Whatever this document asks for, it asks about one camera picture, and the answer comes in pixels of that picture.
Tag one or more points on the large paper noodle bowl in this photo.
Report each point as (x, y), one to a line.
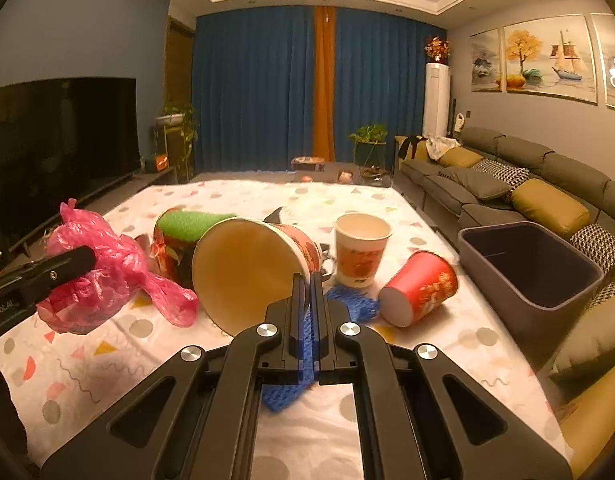
(247, 275)

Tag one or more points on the white crumpled cloth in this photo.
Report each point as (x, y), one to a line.
(441, 146)

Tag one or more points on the golden flower decoration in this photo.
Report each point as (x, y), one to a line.
(437, 49)

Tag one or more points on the person's left forearm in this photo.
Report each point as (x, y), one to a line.
(2, 410)

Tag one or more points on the small orange lamp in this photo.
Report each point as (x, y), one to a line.
(161, 162)

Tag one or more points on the wooden door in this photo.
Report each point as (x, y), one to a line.
(178, 85)

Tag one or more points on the trailing green houseplant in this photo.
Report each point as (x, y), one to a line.
(182, 125)

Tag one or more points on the black flat television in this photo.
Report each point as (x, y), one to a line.
(57, 150)

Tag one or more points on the white paper cup orange print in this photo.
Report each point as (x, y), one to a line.
(360, 255)

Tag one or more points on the flat printed box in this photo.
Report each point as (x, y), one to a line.
(307, 162)

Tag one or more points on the low television cabinet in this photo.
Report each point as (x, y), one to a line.
(137, 185)

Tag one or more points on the houndstooth throw pillow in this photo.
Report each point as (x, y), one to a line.
(612, 292)
(507, 172)
(602, 245)

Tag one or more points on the orange curtain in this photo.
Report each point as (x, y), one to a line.
(324, 85)

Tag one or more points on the green foam net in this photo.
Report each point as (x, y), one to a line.
(197, 225)

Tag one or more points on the white patterned cloth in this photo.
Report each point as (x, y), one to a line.
(137, 375)

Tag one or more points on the white handheld vacuum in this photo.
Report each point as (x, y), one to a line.
(459, 122)

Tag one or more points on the grey plump pillow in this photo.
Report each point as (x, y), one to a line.
(592, 350)

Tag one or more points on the blue foam net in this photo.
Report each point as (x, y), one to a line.
(350, 305)

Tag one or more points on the white standing air conditioner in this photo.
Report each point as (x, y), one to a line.
(436, 100)

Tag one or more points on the pink plastic bag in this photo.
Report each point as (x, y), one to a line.
(102, 280)

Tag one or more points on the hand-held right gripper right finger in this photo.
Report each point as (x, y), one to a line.
(318, 345)

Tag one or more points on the sailboat and tree painting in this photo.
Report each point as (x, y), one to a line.
(550, 60)

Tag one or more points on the small grey landscape painting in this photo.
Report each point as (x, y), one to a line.
(486, 62)

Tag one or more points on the large yellow cushion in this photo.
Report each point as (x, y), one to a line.
(592, 425)

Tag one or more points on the grey sectional sofa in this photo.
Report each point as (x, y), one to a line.
(537, 160)

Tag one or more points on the blue curtain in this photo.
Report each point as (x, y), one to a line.
(387, 80)
(252, 90)

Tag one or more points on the red printed paper cup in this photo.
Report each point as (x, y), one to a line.
(422, 290)

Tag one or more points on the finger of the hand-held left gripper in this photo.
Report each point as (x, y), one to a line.
(62, 270)

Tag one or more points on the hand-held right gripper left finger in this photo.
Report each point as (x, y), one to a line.
(305, 345)

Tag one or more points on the grey square cushion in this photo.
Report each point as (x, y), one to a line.
(477, 182)

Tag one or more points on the potted plant dark pot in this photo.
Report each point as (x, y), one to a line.
(370, 142)

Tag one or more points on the grey plastic bin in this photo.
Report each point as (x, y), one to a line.
(532, 280)

